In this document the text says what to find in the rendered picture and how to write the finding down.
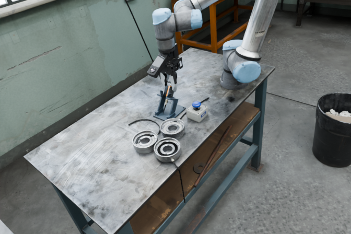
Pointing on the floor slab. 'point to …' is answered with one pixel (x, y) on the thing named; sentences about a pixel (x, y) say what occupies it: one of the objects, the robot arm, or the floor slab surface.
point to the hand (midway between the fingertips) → (169, 89)
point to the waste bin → (332, 131)
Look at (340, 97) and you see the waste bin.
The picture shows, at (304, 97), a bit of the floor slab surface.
